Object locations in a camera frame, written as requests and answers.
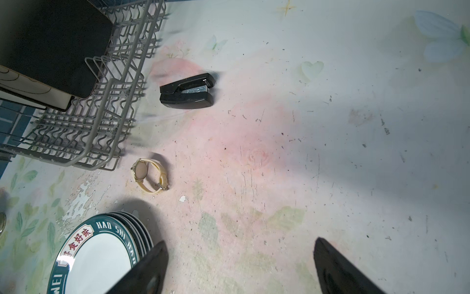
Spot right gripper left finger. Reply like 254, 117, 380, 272
107, 241, 169, 294

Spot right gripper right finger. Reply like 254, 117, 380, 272
313, 237, 384, 294

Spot green rim round plate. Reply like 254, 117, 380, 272
116, 211, 154, 257

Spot black square plate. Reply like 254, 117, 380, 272
1, 1, 113, 98

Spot black stapler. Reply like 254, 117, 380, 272
160, 73, 215, 110

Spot floral square plate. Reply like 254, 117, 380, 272
1, 66, 74, 111

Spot grey wire dish rack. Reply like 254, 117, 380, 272
1, 1, 166, 171

